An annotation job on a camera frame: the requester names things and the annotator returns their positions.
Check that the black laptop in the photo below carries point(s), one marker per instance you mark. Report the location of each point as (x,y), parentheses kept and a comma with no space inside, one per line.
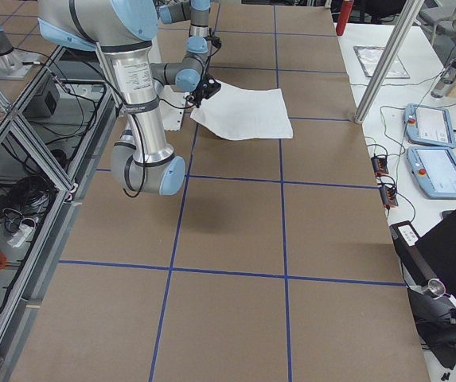
(430,260)

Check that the blue teach pendant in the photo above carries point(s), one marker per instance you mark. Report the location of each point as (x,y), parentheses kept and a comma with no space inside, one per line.
(430,126)
(434,171)

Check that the blue teach pendant near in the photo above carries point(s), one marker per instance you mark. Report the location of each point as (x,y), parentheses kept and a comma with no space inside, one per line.
(434,171)

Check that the clear water bottle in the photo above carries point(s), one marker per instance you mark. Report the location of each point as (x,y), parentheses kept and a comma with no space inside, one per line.
(446,81)

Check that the red cylinder bottle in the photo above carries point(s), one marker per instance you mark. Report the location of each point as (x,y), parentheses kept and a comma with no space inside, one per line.
(343,17)

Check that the blue teach pendant far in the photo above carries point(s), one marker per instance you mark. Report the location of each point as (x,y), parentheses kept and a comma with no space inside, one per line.
(430,126)

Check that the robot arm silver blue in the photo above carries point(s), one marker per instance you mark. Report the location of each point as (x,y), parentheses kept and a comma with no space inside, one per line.
(123,31)
(202,40)

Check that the white long-sleeve printed shirt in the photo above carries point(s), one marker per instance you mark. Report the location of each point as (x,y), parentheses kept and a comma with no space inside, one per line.
(239,114)

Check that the aluminium frame rack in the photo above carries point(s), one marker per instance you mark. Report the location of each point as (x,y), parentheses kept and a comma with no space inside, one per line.
(56,114)

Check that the aluminium camera post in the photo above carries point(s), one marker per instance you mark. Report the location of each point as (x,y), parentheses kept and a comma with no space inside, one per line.
(396,39)

